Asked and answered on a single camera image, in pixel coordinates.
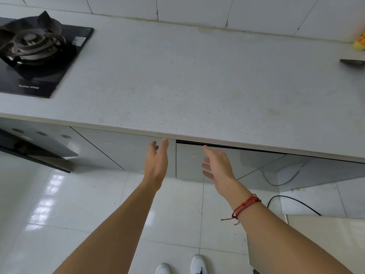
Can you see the person's left hand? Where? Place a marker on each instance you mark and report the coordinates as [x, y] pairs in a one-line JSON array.
[[155, 168]]

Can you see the person's right hand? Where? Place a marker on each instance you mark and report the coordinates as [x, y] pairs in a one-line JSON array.
[[225, 179]]

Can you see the black-framed glass cabinet door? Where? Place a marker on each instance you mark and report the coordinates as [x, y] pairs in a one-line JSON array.
[[191, 168], [114, 151]]

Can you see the person's right forearm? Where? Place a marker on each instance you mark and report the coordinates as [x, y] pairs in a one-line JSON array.
[[285, 242]]

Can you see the person's left forearm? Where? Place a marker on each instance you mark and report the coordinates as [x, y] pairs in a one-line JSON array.
[[114, 239]]

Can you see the person's right white sneaker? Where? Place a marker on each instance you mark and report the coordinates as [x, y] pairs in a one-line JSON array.
[[198, 263]]

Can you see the person's white sneaker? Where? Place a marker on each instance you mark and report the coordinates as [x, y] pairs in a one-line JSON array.
[[198, 263], [163, 269]]

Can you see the white speckled countertop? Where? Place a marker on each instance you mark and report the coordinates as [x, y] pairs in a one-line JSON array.
[[199, 82]]

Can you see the person's left white sneaker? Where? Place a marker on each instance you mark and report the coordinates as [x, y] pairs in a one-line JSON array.
[[163, 269]]

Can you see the black-edged ajar door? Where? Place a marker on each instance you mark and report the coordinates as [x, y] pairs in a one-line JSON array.
[[28, 152]]

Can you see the black glass gas stove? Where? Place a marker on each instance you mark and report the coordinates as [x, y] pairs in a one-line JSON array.
[[57, 79]]

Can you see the black burner grate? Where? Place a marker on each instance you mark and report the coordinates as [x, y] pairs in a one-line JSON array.
[[31, 42]]

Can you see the yellow orange bottle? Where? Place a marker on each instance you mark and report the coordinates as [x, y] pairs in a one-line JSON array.
[[360, 44]]

